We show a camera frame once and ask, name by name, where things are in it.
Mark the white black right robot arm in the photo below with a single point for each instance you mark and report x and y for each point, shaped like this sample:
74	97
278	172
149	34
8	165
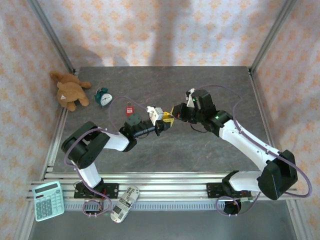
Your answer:
250	147

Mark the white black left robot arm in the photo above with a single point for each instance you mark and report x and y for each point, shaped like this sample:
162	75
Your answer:
82	147

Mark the teal alarm clock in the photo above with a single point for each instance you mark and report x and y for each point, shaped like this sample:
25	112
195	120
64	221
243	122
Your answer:
105	100

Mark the brown teddy bear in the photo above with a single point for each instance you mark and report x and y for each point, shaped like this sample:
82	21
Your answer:
70	92

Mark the orange patterned white fabric backdrop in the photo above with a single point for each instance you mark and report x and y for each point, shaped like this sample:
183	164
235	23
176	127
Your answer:
160	30

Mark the printed white black can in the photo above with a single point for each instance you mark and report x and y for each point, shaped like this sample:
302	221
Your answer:
125	203

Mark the mint green calculator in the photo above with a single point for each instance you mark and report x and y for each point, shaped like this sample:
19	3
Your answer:
47	202

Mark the aluminium table side rail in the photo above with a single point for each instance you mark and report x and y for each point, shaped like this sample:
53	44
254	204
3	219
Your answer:
267	112
56	130

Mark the aluminium mounting rail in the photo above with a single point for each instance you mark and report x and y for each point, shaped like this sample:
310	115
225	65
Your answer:
162	185

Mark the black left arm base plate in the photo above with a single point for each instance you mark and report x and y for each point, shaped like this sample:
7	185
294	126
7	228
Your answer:
112	191

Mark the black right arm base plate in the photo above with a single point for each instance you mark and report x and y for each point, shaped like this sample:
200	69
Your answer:
212	190

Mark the aluminium frame post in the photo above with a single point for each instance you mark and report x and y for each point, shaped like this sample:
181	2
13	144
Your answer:
272	35
50	35

